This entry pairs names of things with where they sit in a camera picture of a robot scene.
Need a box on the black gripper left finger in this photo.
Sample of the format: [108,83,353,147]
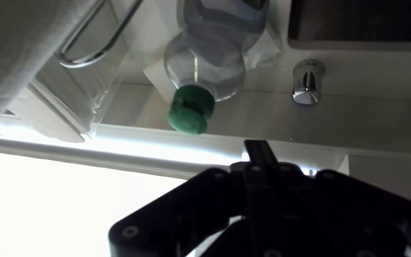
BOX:
[107,139,262,257]

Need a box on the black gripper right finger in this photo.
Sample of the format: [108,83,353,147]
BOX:
[259,140,411,257]

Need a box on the clear bottle with green cap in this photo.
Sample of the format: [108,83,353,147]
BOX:
[162,0,269,136]

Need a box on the small chrome cylinder fixture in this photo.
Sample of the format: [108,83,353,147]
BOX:
[289,59,326,108]

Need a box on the white napkin stack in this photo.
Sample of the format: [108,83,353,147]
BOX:
[4,86,92,145]

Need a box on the white paper towel roll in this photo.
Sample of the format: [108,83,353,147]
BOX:
[0,0,102,140]

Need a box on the clear napkin holder with wire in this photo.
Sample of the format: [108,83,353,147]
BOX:
[28,0,145,142]

